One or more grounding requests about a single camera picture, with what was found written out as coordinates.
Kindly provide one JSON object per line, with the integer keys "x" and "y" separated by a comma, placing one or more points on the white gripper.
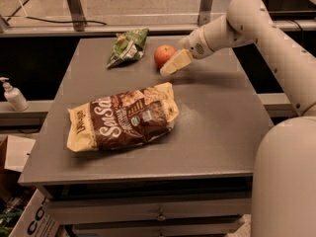
{"x": 195, "y": 43}

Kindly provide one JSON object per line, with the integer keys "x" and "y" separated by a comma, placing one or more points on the red apple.
{"x": 163, "y": 53}

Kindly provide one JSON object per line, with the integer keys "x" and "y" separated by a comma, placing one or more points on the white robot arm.
{"x": 283, "y": 202}

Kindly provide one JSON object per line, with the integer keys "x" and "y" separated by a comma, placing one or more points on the green snack bag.
{"x": 129, "y": 46}

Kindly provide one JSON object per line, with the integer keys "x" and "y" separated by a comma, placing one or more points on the brown and yellow bread bag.
{"x": 123, "y": 120}

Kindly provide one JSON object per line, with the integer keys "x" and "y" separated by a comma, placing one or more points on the white pump bottle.
{"x": 14, "y": 96}

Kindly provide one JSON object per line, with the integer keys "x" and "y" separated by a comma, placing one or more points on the brown cardboard box with flap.
{"x": 14, "y": 152}

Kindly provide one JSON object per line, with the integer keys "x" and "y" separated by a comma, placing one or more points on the white cardboard box with lettering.
{"x": 35, "y": 221}

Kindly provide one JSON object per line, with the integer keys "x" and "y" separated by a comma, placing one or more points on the right metal railing post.
{"x": 204, "y": 12}

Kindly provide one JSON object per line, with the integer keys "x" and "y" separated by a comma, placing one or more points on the metal railing post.
{"x": 204, "y": 12}
{"x": 77, "y": 15}

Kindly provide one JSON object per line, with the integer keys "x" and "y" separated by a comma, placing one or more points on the grey horizontal metal rail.
{"x": 94, "y": 31}

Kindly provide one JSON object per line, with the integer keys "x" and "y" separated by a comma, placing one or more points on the left metal railing post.
{"x": 77, "y": 15}

